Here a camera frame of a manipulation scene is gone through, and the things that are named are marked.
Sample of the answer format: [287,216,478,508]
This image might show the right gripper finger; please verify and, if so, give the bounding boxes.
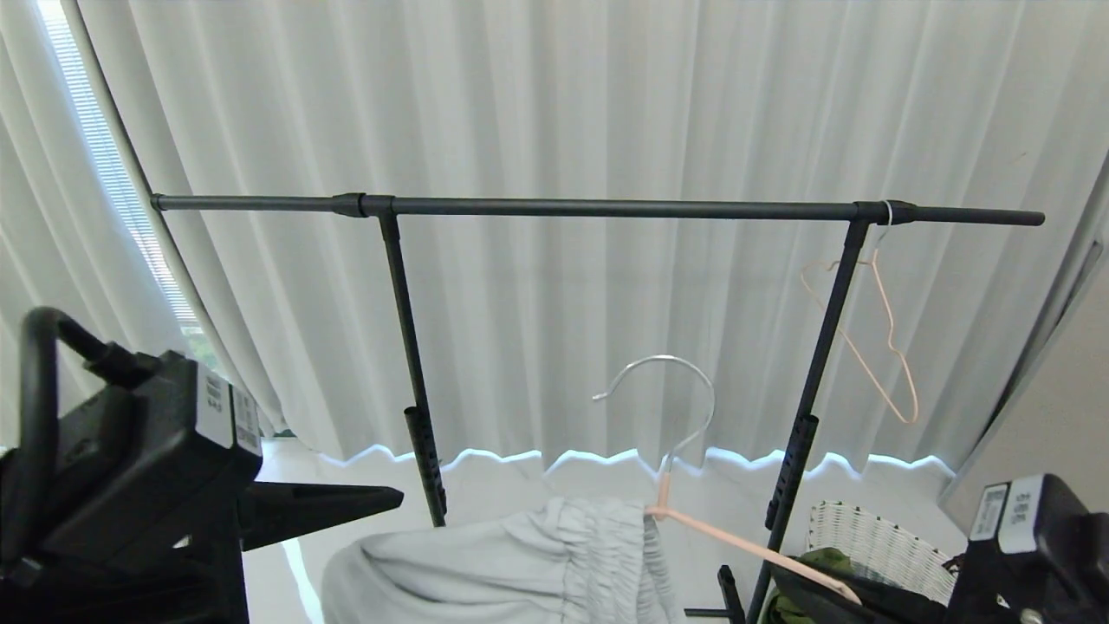
[769,562,954,624]

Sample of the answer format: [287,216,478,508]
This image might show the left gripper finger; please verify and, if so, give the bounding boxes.
[241,483,405,552]

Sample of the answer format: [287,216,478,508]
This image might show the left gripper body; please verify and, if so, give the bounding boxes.
[0,492,254,624]

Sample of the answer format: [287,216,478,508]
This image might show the pale grey shorts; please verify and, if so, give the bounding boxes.
[321,496,687,624]

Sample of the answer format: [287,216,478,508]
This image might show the pink clothes hanger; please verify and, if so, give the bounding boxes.
[799,204,921,426]
[592,354,866,606]

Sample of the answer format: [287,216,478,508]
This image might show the white laundry basket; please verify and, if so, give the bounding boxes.
[806,501,964,608]

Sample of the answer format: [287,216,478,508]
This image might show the black clothes rack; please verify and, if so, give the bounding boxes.
[152,192,1047,624]

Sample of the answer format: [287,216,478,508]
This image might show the green garment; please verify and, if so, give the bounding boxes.
[762,546,859,624]

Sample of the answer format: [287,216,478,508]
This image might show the white curtain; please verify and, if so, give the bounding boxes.
[0,0,204,434]
[65,0,1109,476]

